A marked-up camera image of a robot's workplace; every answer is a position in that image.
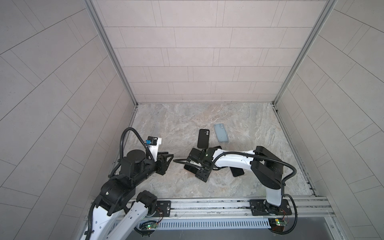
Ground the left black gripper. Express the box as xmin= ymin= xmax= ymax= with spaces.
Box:
xmin=130 ymin=151 xmax=175 ymax=187

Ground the black phone case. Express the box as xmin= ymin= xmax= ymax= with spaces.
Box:
xmin=197 ymin=129 xmax=210 ymax=149

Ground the purple phone black screen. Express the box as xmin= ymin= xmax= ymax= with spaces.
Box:
xmin=184 ymin=165 xmax=200 ymax=175

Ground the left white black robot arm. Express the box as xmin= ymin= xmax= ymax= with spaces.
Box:
xmin=81 ymin=150 xmax=174 ymax=240

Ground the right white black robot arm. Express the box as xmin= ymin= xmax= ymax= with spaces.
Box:
xmin=184 ymin=146 xmax=297 ymax=215

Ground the light blue phone case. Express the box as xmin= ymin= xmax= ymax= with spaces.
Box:
xmin=214 ymin=123 xmax=229 ymax=143

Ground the right black phone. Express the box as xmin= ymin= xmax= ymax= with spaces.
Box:
xmin=230 ymin=167 xmax=245 ymax=178

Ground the left green circuit board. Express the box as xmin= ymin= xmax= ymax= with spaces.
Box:
xmin=140 ymin=221 xmax=159 ymax=231

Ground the green circuit board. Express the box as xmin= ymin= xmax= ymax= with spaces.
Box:
xmin=140 ymin=221 xmax=159 ymax=231
xmin=268 ymin=218 xmax=289 ymax=233

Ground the right green circuit board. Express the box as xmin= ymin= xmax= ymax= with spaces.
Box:
xmin=268 ymin=218 xmax=289 ymax=233

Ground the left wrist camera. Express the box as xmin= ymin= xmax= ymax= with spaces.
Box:
xmin=146 ymin=136 xmax=162 ymax=162

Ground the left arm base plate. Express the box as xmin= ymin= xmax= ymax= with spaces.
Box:
xmin=149 ymin=201 xmax=172 ymax=218

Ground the left black corrugated cable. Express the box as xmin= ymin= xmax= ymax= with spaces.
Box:
xmin=84 ymin=127 xmax=155 ymax=240

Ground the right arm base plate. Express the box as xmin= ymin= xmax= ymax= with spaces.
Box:
xmin=250 ymin=199 xmax=292 ymax=216

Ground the aluminium mounting rail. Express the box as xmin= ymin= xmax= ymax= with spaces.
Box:
xmin=158 ymin=197 xmax=335 ymax=228

